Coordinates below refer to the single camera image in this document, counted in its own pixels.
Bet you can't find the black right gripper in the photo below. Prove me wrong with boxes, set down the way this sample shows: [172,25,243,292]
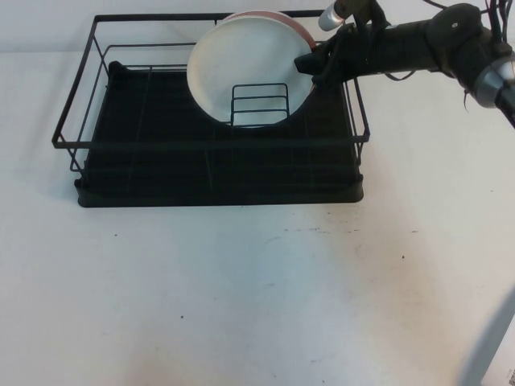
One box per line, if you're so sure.
[294,18,389,91]

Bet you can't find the white round plate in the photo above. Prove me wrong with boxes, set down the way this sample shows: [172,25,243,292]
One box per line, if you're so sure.
[186,17,316,129]

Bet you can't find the pink round plate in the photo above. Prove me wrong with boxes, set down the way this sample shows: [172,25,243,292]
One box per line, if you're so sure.
[220,10,317,52]

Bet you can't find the black plastic drip tray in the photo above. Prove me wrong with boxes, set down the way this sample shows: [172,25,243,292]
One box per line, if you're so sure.
[74,60,365,209]

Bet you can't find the grey blurred pole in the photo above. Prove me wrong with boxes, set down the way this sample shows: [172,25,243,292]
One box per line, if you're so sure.
[456,295,515,386]

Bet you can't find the wrist camera with silver lens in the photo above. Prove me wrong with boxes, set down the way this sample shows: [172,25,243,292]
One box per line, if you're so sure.
[317,0,379,31]

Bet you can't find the black wire dish rack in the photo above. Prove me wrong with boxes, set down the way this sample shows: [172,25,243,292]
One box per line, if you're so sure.
[51,10,370,175]

